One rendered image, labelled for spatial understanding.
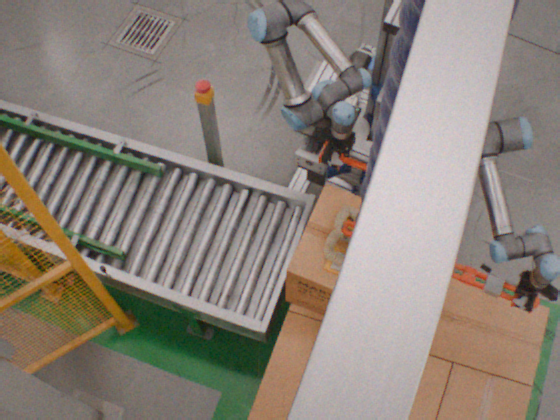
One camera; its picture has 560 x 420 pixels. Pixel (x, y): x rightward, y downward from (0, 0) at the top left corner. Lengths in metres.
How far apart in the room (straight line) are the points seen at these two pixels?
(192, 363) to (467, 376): 1.43
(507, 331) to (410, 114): 2.70
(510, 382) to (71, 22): 3.59
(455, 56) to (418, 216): 0.20
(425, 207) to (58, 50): 4.28
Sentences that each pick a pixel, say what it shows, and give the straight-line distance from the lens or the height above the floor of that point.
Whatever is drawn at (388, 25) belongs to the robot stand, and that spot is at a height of 2.02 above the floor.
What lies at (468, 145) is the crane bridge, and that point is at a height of 3.05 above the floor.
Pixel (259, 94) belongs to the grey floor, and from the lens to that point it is 4.35.
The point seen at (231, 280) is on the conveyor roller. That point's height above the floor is 0.55.
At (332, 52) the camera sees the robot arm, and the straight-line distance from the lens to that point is 2.62.
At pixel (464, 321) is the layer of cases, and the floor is 0.54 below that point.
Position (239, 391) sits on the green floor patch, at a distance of 3.70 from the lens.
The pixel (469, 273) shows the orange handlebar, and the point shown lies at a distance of 2.66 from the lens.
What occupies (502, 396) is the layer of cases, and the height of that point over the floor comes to 0.54.
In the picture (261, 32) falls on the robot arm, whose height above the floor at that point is 1.57.
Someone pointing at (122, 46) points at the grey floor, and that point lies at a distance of 4.71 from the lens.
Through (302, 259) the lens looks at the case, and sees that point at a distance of 2.74.
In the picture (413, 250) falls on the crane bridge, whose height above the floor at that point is 3.05.
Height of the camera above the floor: 3.65
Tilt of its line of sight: 67 degrees down
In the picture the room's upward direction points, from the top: 1 degrees counter-clockwise
